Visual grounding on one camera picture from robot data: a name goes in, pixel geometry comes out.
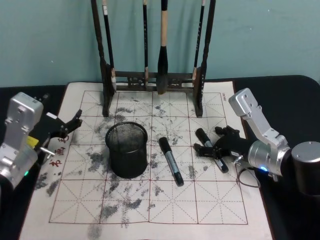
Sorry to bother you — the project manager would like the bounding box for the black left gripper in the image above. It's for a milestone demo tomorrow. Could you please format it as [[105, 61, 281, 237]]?
[[26, 93, 84, 165]]

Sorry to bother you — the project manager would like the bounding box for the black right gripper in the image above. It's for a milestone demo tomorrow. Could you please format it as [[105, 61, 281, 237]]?
[[193, 125, 253, 164]]

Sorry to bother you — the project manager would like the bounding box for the black marker pen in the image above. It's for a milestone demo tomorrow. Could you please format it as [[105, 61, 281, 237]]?
[[158, 136, 185, 187], [195, 127, 229, 174]]

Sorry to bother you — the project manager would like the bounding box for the dark wooden brush rack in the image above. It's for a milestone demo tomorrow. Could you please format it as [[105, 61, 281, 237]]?
[[90, 0, 217, 119]]

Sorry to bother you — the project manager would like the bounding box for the black mesh pen holder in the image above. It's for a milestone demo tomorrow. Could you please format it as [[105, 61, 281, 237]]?
[[104, 121, 149, 179]]

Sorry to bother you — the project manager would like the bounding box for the black table cloth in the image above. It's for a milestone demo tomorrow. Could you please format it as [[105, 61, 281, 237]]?
[[0, 74, 320, 240]]

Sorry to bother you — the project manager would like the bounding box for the thin black calligraphy brush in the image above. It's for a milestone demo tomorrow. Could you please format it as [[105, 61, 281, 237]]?
[[100, 0, 118, 95], [142, 0, 150, 89], [191, 0, 207, 84]]

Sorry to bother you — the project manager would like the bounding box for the ink-stained gridded calligraphy mat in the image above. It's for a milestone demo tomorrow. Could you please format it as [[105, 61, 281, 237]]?
[[18, 80, 275, 240]]

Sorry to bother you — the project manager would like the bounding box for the thin dark gripper cable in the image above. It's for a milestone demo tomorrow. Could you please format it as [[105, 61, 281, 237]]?
[[234, 154, 262, 189]]

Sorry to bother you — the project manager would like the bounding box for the large tan-handled calligraphy brush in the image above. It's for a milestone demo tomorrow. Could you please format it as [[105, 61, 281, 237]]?
[[156, 0, 169, 96]]

